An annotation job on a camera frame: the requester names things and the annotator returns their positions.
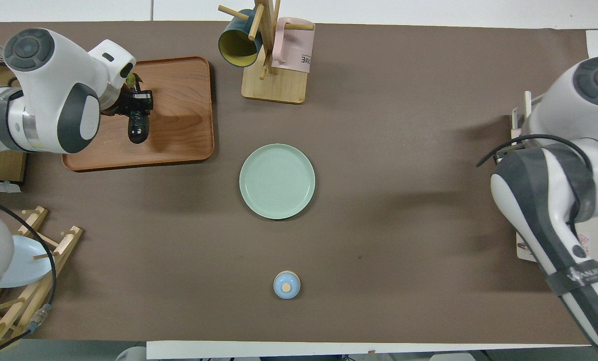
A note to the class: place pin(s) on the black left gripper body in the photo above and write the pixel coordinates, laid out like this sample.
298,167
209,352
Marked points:
126,100

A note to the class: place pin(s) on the pale green plate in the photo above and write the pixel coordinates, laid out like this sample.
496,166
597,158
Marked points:
277,181

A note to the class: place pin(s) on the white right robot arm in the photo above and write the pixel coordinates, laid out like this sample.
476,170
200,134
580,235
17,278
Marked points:
555,200

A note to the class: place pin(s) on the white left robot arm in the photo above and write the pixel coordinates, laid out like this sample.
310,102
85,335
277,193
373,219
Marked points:
48,90

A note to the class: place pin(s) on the brown wooden serving tray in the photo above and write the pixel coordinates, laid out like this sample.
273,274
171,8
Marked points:
178,130

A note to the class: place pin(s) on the dark blue mug yellow inside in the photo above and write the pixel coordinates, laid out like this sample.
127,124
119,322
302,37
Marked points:
236,45

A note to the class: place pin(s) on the wooden mug tree stand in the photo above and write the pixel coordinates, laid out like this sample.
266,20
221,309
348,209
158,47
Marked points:
274,87

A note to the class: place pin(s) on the wooden shelf unit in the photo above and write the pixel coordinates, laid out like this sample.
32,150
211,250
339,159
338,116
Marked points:
3,168

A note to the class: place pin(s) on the wooden dish rack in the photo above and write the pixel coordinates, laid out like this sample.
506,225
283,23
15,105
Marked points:
63,245

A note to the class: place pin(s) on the pink mug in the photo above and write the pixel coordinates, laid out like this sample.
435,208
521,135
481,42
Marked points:
294,50

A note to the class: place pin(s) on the light blue plate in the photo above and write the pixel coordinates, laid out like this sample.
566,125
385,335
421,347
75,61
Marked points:
28,265

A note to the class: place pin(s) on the blue jar with wooden lid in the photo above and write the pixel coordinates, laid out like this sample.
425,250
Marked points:
286,287

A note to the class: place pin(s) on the brown paper table mat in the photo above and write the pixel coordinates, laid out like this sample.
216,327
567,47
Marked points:
379,150

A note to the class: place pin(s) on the red warning sticker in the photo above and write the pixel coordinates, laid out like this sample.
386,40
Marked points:
583,245

